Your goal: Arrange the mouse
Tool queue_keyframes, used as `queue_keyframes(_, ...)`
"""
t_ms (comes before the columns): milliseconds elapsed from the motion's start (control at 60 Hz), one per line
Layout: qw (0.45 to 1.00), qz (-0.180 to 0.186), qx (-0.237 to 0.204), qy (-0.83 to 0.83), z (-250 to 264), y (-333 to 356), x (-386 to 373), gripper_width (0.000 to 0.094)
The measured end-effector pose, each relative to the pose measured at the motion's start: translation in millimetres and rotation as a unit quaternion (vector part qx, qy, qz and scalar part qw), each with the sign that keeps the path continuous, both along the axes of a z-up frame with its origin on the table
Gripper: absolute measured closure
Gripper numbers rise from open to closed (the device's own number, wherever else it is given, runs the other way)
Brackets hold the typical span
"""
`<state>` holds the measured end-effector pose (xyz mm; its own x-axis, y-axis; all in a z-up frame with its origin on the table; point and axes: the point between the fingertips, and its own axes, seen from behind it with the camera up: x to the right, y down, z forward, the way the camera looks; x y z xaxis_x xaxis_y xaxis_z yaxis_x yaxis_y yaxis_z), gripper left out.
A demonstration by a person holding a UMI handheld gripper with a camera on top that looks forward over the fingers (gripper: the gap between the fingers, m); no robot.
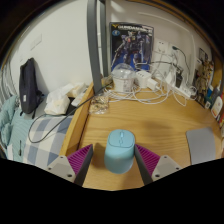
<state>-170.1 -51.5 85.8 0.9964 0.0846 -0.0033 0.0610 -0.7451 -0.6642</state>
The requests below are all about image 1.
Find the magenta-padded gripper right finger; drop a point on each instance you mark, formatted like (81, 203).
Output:
(165, 165)

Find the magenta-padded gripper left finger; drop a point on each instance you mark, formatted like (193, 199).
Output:
(63, 165)

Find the light blue computer mouse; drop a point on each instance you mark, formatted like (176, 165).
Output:
(119, 150)

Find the grey mouse pad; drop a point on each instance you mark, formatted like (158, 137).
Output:
(201, 145)

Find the plaid bedding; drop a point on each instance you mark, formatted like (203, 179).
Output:
(43, 146)

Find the white tissue pack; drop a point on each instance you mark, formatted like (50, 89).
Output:
(58, 100)

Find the teal cloth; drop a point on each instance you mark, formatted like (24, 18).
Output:
(8, 116)

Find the white power strip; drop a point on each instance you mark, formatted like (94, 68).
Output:
(181, 90)

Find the white charger block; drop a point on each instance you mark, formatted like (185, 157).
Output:
(143, 79)

